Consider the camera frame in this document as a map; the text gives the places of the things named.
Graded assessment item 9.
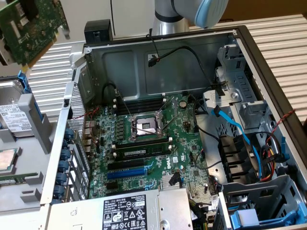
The green graphics card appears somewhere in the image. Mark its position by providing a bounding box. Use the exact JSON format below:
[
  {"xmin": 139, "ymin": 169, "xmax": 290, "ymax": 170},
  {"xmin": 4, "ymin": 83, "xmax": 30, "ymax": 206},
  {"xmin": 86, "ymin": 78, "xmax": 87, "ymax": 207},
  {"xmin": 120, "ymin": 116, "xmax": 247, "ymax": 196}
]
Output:
[{"xmin": 0, "ymin": 0, "xmax": 71, "ymax": 69}]

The CPU socket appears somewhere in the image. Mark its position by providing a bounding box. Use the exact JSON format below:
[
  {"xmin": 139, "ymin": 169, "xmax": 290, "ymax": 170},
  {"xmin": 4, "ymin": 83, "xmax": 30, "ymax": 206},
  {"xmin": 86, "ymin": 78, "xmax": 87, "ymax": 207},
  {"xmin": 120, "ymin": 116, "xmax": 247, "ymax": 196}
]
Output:
[{"xmin": 129, "ymin": 111, "xmax": 168, "ymax": 142}]

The thin metal locking lever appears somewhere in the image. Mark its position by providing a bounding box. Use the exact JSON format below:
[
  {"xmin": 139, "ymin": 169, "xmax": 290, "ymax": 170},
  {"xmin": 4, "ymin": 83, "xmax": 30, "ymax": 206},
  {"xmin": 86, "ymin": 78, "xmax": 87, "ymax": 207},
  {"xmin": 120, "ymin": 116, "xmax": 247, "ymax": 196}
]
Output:
[
  {"xmin": 118, "ymin": 94, "xmax": 132, "ymax": 117},
  {"xmin": 158, "ymin": 95, "xmax": 177, "ymax": 113}
]

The empty black RAM slot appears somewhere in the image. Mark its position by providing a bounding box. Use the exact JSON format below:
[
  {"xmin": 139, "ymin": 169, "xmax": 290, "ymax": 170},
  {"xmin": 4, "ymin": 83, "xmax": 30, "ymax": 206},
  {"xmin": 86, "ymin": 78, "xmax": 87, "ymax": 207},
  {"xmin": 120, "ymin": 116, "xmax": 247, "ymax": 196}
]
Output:
[{"xmin": 112, "ymin": 138, "xmax": 172, "ymax": 150}]

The installed green RAM stick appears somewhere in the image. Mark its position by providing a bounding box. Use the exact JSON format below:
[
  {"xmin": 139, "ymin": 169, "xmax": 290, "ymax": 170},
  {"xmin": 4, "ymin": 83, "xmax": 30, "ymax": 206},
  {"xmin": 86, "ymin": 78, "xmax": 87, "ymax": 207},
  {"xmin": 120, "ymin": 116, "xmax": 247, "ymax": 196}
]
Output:
[{"xmin": 112, "ymin": 145, "xmax": 173, "ymax": 159}]

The open metal PC case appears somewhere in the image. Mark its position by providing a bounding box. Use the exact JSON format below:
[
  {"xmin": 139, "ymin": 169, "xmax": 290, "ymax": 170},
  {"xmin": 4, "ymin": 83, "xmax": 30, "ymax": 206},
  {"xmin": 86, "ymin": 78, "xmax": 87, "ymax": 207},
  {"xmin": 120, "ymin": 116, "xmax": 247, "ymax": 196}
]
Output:
[{"xmin": 39, "ymin": 25, "xmax": 307, "ymax": 230}]

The green motherboard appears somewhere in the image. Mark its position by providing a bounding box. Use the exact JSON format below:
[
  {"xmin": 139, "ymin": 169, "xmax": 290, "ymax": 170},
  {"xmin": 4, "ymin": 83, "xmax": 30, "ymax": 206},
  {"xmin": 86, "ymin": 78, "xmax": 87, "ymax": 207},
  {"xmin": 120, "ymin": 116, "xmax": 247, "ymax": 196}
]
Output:
[{"xmin": 83, "ymin": 93, "xmax": 219, "ymax": 199}]

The long black expansion slot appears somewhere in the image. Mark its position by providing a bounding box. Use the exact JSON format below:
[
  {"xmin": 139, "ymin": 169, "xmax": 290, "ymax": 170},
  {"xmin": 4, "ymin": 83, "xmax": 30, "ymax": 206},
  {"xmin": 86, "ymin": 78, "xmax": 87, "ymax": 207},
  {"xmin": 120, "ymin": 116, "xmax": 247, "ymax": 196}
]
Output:
[{"xmin": 107, "ymin": 159, "xmax": 145, "ymax": 171}]

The blue expansion slot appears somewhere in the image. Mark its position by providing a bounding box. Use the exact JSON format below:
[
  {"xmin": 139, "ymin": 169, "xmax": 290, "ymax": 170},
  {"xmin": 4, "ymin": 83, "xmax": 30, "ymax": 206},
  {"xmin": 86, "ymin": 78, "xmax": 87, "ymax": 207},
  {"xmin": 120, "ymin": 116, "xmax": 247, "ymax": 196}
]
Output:
[{"xmin": 107, "ymin": 167, "xmax": 148, "ymax": 181}]

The silver chipset heat sink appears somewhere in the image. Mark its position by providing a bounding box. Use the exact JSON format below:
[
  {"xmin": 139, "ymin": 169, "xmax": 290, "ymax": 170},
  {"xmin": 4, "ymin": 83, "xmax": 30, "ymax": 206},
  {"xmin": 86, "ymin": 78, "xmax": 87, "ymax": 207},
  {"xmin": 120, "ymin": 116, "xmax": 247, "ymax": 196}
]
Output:
[{"xmin": 161, "ymin": 173, "xmax": 183, "ymax": 191}]

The short black expansion slot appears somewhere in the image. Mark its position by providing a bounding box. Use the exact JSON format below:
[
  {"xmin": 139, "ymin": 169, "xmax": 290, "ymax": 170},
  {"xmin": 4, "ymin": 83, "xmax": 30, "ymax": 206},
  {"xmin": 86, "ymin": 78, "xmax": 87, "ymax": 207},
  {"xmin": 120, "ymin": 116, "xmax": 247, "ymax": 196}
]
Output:
[{"xmin": 106, "ymin": 181, "xmax": 119, "ymax": 192}]

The metal disk bay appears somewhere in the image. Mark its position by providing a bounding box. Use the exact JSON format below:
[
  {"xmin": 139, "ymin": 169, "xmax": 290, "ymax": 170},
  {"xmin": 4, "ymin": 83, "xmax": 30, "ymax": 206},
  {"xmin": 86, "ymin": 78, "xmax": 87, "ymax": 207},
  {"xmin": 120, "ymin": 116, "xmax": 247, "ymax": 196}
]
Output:
[{"xmin": 202, "ymin": 44, "xmax": 276, "ymax": 135}]

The black box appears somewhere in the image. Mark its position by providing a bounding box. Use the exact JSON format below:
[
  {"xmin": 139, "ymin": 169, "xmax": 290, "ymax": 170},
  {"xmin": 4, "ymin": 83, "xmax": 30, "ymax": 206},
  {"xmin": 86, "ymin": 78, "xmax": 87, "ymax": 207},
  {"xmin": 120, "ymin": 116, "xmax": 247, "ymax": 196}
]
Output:
[{"xmin": 83, "ymin": 20, "xmax": 113, "ymax": 45}]

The silver power supply unit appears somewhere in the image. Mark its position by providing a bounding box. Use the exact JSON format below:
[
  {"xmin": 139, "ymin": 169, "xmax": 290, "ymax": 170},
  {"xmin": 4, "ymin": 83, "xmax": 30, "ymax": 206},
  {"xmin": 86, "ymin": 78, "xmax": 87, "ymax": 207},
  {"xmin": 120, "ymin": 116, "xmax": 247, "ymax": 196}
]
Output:
[{"xmin": 49, "ymin": 188, "xmax": 194, "ymax": 230}]

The grey parts rack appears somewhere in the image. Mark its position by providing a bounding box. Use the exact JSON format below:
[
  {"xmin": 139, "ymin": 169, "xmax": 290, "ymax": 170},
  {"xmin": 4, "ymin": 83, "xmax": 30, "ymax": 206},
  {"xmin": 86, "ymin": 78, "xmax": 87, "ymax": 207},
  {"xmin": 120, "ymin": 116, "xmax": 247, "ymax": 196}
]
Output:
[{"xmin": 0, "ymin": 93, "xmax": 55, "ymax": 212}]

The grey disk bay cage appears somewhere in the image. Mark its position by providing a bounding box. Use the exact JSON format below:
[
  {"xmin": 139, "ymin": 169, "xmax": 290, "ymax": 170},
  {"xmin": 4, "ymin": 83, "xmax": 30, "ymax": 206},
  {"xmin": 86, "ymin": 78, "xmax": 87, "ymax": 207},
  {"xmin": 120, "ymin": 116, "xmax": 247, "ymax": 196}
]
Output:
[{"xmin": 222, "ymin": 174, "xmax": 307, "ymax": 230}]

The silver hard disk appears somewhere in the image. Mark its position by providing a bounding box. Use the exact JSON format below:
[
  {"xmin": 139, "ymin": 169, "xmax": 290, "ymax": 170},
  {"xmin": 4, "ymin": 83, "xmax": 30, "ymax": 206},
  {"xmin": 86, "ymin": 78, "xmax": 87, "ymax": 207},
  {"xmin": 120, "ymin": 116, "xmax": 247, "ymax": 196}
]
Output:
[{"xmin": 0, "ymin": 80, "xmax": 34, "ymax": 138}]

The loose green RAM stick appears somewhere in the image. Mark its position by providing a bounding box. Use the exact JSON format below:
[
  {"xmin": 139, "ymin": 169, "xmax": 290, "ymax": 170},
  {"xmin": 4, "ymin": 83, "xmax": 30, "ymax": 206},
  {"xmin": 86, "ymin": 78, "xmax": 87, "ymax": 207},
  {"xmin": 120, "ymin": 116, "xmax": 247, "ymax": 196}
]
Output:
[{"xmin": 0, "ymin": 172, "xmax": 38, "ymax": 185}]

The silver CPU chip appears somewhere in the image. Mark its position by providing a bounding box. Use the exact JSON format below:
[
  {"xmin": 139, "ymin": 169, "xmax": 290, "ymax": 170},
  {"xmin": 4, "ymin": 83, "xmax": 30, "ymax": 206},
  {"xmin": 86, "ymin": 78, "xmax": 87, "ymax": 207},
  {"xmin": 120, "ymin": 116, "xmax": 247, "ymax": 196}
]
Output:
[{"xmin": 0, "ymin": 148, "xmax": 19, "ymax": 172}]

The black wire with plug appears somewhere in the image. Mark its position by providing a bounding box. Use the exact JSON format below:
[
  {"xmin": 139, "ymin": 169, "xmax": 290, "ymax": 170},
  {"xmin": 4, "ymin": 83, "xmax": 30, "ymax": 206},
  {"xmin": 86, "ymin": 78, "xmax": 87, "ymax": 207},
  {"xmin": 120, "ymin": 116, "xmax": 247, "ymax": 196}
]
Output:
[{"xmin": 148, "ymin": 45, "xmax": 218, "ymax": 87}]

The black looped wire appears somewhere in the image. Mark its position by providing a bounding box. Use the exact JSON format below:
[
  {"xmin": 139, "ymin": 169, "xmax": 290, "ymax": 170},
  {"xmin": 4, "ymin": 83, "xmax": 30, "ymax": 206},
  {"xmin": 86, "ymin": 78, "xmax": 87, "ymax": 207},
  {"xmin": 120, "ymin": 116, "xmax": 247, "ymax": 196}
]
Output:
[{"xmin": 102, "ymin": 82, "xmax": 118, "ymax": 106}]

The thick black power wire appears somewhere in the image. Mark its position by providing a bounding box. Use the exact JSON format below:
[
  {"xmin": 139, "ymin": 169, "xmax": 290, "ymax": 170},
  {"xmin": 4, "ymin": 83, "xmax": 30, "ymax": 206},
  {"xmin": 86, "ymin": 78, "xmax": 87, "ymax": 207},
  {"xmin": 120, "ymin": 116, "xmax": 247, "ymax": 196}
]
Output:
[{"xmin": 193, "ymin": 95, "xmax": 224, "ymax": 171}]

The red black twisted wire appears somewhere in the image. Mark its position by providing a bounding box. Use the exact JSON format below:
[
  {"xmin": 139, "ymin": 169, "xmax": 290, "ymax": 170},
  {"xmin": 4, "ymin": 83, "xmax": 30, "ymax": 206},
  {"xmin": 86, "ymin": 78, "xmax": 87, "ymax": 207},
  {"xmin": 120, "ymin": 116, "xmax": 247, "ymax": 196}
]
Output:
[
  {"xmin": 260, "ymin": 109, "xmax": 296, "ymax": 150},
  {"xmin": 71, "ymin": 106, "xmax": 101, "ymax": 149}
]

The blue flat data wire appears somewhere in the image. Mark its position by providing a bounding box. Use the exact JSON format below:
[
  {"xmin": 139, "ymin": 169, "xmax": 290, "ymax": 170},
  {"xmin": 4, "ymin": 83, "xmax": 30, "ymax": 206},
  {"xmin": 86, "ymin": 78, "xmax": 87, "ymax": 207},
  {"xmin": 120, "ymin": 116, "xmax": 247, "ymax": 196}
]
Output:
[{"xmin": 211, "ymin": 105, "xmax": 262, "ymax": 179}]

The thin robot cable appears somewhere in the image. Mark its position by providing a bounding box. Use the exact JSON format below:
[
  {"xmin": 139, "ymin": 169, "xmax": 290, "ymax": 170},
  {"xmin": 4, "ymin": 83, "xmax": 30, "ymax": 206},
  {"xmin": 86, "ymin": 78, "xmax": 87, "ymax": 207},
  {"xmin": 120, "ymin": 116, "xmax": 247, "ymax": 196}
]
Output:
[{"xmin": 109, "ymin": 0, "xmax": 116, "ymax": 39}]

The coloured power wire bundle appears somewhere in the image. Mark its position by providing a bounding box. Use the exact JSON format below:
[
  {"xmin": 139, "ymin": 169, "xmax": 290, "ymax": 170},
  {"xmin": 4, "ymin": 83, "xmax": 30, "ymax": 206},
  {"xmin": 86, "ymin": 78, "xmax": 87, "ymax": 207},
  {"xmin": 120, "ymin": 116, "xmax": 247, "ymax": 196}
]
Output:
[{"xmin": 260, "ymin": 146, "xmax": 277, "ymax": 183}]

